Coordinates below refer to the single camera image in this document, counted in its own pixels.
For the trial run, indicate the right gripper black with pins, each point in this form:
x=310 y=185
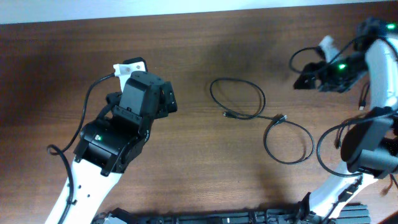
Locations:
x=325 y=80

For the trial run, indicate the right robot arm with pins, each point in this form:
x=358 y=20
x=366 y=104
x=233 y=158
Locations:
x=367 y=154

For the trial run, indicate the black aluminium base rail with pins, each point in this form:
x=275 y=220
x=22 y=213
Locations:
x=233 y=216

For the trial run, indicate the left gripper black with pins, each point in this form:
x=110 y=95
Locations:
x=163 y=109

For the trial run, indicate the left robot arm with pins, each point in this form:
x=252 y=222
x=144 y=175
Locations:
x=108 y=144

